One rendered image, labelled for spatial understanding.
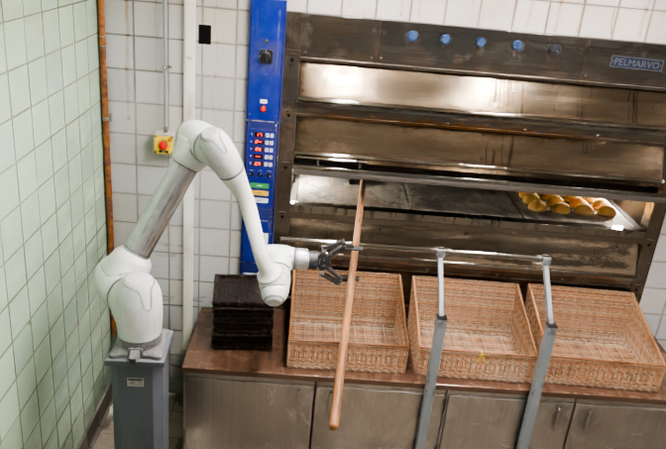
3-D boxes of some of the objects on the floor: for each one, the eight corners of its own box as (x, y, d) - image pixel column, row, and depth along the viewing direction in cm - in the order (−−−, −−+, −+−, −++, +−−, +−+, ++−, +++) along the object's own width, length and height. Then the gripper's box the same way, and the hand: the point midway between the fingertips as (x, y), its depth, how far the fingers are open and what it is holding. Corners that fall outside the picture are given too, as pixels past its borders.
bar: (268, 442, 343) (280, 233, 300) (512, 457, 348) (560, 254, 305) (262, 489, 314) (276, 266, 271) (529, 505, 319) (585, 288, 276)
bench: (200, 394, 373) (202, 303, 351) (627, 422, 382) (654, 336, 361) (179, 470, 321) (180, 369, 299) (675, 500, 330) (709, 403, 308)
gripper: (310, 228, 272) (363, 232, 273) (306, 281, 282) (357, 285, 282) (310, 236, 266) (364, 240, 266) (305, 290, 275) (358, 294, 275)
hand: (358, 264), depth 274 cm, fingers open, 13 cm apart
